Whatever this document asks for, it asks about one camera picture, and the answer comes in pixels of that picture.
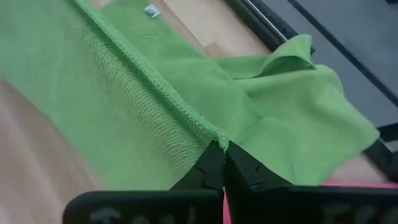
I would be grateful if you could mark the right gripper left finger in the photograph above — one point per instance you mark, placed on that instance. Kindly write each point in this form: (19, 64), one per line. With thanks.
(202, 180)

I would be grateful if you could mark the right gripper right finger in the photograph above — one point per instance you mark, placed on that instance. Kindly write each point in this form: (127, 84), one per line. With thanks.
(248, 193)

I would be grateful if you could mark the green microfiber towel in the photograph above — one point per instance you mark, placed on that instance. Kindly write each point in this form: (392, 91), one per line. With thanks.
(93, 109)
(280, 124)

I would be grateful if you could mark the black aluminium table frame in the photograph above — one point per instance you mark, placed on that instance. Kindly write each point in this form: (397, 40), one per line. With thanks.
(261, 28)

